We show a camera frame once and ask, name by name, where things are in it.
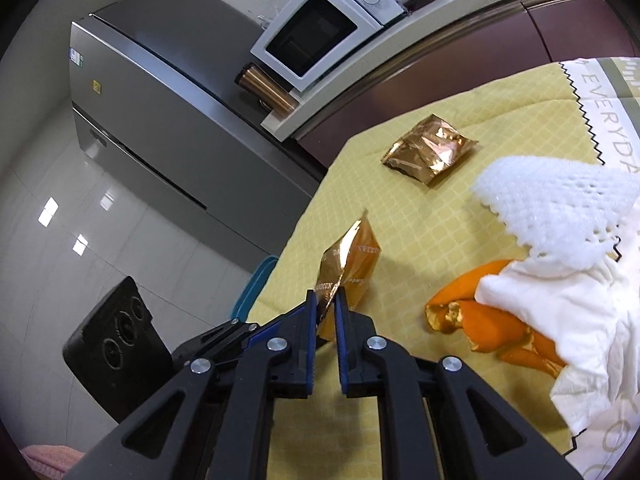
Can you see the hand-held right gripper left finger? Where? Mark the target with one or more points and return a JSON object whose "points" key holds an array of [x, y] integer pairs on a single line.
{"points": [[312, 340]]}

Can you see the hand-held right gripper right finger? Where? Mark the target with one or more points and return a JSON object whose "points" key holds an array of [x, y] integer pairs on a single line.
{"points": [[341, 340]]}

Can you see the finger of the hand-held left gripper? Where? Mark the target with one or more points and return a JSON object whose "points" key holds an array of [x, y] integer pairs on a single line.
{"points": [[277, 324]]}

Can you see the teal plastic trash bin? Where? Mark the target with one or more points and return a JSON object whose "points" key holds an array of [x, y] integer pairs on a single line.
{"points": [[255, 285]]}

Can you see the gold foil snack packet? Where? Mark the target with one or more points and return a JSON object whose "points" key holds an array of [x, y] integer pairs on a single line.
{"points": [[430, 150], [352, 265]]}

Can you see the orange peel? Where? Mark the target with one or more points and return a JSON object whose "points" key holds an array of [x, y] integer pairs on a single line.
{"points": [[490, 325]]}

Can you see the white tissue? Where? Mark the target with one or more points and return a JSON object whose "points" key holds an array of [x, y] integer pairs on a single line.
{"points": [[575, 320]]}

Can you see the white foam fruit net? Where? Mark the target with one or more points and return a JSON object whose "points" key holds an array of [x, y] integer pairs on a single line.
{"points": [[555, 210]]}

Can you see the yellow checked tablecloth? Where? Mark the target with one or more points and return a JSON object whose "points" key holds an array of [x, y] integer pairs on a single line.
{"points": [[425, 225]]}

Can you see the copper travel tumbler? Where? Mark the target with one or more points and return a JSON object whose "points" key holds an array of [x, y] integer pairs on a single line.
{"points": [[267, 89]]}

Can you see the grey refrigerator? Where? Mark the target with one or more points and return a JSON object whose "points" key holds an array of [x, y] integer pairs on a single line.
{"points": [[165, 110]]}

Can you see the mauve base cabinet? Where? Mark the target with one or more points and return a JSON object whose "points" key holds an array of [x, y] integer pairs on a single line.
{"points": [[450, 70]]}

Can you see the white microwave oven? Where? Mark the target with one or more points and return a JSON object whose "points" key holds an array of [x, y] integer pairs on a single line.
{"points": [[320, 30]]}

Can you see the white kitchen countertop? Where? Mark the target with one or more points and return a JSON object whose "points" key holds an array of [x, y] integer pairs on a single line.
{"points": [[425, 35]]}

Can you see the white green patterned cloth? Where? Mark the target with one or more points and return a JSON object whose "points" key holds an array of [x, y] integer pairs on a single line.
{"points": [[620, 90]]}

